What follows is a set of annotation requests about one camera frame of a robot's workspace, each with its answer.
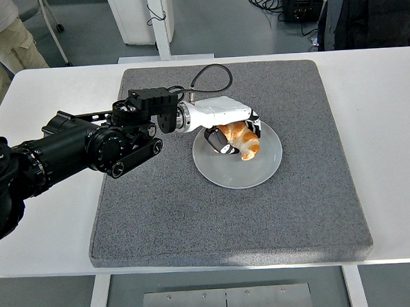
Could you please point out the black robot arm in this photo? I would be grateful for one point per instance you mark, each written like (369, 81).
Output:
(70, 140)

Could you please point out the grey chair with castor wheels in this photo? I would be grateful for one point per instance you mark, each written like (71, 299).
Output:
(30, 9)

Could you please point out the grey metal plate with screws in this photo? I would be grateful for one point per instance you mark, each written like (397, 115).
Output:
(226, 303)

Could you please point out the black electronics box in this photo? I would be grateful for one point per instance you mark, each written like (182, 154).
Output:
(303, 4)

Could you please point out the golden brown croissant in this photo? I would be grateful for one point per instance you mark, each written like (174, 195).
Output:
(249, 144)

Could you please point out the grey speckled square mat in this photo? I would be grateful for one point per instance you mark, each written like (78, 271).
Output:
(229, 221)

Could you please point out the round grey plate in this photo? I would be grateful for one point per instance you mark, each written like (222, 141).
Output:
(240, 174)

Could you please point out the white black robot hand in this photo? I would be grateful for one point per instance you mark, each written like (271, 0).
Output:
(220, 109)

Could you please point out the white table leg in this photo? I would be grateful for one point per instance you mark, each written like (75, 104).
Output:
(97, 300)
(356, 286)

